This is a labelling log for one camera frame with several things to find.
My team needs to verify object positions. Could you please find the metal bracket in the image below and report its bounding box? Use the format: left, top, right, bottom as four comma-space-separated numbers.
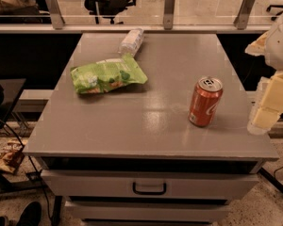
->
233, 0, 256, 30
45, 0, 64, 29
163, 0, 175, 30

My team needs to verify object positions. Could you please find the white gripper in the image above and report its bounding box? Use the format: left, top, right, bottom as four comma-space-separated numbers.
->
244, 13, 283, 135

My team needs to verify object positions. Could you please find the black side table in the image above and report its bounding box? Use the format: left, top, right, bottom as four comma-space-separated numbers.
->
0, 79, 25, 129

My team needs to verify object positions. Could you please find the black shoe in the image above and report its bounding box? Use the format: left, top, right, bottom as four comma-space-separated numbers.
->
16, 202, 42, 226

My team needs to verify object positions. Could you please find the clear plastic water bottle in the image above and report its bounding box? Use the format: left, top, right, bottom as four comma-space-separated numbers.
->
119, 28, 143, 56

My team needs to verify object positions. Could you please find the left metal bracket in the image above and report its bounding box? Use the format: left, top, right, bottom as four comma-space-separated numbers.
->
45, 0, 64, 29

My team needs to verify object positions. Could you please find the middle metal bracket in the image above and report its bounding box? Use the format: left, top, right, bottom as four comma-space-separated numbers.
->
163, 0, 175, 30

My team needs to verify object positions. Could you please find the black floor cable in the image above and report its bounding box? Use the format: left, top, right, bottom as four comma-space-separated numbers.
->
0, 115, 55, 221

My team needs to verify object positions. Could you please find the green rice chip bag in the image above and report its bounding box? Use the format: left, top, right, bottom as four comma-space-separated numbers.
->
70, 54, 148, 94

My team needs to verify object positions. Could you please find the grey drawer cabinet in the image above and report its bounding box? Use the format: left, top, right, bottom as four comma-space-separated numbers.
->
25, 34, 277, 226

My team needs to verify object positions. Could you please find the right metal bracket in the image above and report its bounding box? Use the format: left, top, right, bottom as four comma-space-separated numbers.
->
233, 0, 256, 30

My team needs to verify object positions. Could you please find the black drawer handle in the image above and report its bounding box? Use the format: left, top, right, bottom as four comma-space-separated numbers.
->
132, 183, 167, 196

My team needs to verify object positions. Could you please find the brown snack bag on floor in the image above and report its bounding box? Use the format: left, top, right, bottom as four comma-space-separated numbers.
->
0, 139, 25, 174

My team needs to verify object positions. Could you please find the red coke can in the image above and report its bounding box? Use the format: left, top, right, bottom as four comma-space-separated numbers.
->
189, 76, 223, 127

